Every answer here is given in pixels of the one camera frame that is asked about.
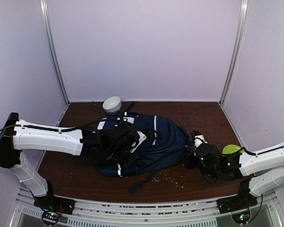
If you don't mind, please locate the navy blue student backpack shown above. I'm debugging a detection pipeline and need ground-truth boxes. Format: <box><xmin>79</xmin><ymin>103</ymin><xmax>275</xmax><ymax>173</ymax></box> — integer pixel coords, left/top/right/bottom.
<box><xmin>95</xmin><ymin>102</ymin><xmax>192</xmax><ymax>182</ymax></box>

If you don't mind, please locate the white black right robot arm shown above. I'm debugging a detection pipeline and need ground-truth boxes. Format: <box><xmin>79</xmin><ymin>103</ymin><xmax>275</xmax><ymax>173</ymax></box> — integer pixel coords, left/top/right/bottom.
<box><xmin>186</xmin><ymin>131</ymin><xmax>284</xmax><ymax>209</ymax></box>

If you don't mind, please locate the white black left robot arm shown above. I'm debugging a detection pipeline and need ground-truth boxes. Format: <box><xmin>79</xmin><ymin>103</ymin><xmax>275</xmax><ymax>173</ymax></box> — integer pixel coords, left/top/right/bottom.
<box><xmin>0</xmin><ymin>113</ymin><xmax>147</xmax><ymax>210</ymax></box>

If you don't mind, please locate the green plate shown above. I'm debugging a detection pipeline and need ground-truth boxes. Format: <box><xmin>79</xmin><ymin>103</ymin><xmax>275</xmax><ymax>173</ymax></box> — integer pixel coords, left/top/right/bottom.
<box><xmin>222</xmin><ymin>144</ymin><xmax>244</xmax><ymax>156</ymax></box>

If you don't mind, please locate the white patterned ceramic bowl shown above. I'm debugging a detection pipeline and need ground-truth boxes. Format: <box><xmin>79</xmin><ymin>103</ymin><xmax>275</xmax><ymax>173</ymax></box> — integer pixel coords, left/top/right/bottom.
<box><xmin>102</xmin><ymin>96</ymin><xmax>122</xmax><ymax>115</ymax></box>

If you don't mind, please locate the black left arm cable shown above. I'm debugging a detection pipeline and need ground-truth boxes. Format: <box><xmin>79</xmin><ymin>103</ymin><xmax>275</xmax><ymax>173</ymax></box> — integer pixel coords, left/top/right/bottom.
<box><xmin>0</xmin><ymin>118</ymin><xmax>164</xmax><ymax>166</ymax></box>

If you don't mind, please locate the front aluminium rail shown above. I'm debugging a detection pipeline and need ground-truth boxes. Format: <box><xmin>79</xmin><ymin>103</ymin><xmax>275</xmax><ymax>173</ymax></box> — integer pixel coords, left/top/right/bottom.
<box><xmin>9</xmin><ymin>196</ymin><xmax>280</xmax><ymax>227</ymax></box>

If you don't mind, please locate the right aluminium frame post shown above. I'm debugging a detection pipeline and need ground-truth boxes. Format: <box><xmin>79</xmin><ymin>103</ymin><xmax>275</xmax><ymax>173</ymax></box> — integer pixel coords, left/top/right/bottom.
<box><xmin>219</xmin><ymin>0</ymin><xmax>249</xmax><ymax>106</ymax></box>

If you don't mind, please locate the aluminium frame post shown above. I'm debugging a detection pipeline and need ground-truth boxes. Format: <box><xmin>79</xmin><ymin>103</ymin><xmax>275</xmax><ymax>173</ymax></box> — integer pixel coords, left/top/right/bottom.
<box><xmin>219</xmin><ymin>0</ymin><xmax>249</xmax><ymax>106</ymax></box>
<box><xmin>40</xmin><ymin>0</ymin><xmax>70</xmax><ymax>105</ymax></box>

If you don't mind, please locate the left aluminium frame post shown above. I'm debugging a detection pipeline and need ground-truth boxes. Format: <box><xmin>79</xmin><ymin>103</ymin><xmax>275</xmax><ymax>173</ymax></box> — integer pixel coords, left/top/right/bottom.
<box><xmin>40</xmin><ymin>0</ymin><xmax>70</xmax><ymax>105</ymax></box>

